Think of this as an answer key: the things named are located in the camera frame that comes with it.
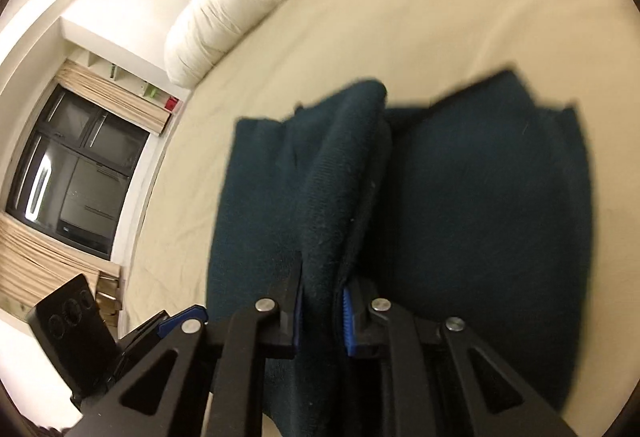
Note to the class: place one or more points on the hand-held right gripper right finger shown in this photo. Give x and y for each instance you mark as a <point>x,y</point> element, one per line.
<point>351,317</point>

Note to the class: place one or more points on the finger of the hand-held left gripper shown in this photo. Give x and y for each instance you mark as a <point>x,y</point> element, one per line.
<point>182,316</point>

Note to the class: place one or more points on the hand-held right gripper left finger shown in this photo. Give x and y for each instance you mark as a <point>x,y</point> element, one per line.
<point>299,317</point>

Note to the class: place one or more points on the dark teal knit sweater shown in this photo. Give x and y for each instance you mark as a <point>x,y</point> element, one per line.
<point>450,217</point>

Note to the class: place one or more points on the dark framed window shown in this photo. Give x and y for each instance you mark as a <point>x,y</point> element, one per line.
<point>75,172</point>

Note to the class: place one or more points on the red box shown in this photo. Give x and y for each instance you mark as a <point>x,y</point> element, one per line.
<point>171,103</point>

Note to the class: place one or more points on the green box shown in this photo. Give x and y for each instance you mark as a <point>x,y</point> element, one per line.
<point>151,92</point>

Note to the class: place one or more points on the white pillow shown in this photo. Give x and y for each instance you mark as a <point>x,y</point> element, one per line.
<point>225,7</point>

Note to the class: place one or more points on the cream bed sheet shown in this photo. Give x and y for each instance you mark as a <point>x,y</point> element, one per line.
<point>450,17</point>

